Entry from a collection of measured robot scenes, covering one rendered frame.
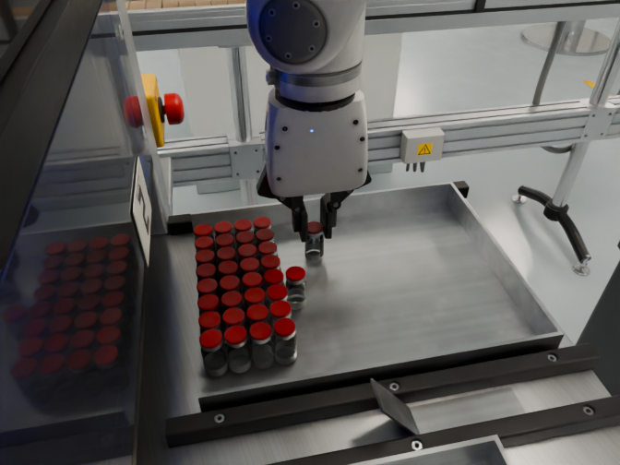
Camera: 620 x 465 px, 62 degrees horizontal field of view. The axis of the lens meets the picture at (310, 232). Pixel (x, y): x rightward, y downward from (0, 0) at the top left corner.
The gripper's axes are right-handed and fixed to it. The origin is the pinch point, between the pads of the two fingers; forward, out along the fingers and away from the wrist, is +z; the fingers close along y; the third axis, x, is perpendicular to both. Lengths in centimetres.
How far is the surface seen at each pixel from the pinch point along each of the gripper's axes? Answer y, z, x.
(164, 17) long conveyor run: -18, 2, 84
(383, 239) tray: 9.1, 5.7, 1.4
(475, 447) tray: 7.3, 3.1, -27.2
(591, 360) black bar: 22.3, 4.2, -20.9
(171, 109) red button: -14.8, -6.4, 17.4
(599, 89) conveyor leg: 111, 34, 89
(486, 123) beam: 73, 40, 86
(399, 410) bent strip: 2.5, 3.1, -22.8
